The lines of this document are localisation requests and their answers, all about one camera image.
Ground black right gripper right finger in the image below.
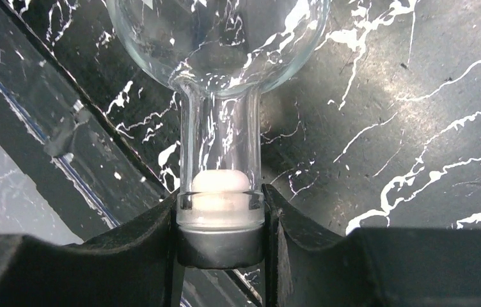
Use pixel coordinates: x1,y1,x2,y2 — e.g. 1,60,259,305
262,184,481,306

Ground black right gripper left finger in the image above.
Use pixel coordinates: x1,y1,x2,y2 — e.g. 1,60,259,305
0,194,179,306

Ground large clear bottle white cap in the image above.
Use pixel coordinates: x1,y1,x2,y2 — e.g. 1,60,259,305
106,0,330,269

